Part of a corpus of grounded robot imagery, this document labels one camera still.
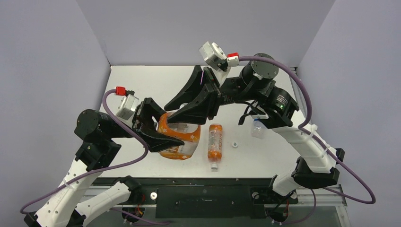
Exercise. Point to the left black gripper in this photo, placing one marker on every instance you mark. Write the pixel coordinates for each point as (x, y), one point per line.
(143, 116)

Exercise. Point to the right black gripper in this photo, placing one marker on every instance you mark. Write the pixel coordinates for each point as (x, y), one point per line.
(212, 95)

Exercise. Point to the wide orange drink bottle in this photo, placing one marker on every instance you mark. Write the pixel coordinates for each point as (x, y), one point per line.
(188, 133)

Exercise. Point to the slim orange drink bottle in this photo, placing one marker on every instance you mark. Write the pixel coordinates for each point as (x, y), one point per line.
(214, 153)

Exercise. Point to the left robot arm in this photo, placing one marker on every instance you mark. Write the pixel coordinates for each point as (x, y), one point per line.
(64, 207)

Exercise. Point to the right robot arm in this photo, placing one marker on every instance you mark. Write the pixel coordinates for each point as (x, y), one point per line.
(250, 80)

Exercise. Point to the blue cap pepsi bottle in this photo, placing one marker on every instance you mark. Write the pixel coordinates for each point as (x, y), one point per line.
(258, 129)

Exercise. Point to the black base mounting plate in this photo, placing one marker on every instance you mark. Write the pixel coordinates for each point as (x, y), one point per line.
(208, 197)

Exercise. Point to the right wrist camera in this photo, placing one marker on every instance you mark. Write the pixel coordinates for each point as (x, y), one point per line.
(221, 63)

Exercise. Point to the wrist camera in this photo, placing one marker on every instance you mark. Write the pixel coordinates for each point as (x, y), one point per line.
(128, 105)
(221, 63)

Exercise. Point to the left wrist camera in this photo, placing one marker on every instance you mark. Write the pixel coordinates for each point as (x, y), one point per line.
(128, 105)

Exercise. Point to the aluminium frame rail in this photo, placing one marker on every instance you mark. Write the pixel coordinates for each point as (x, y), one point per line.
(302, 103)

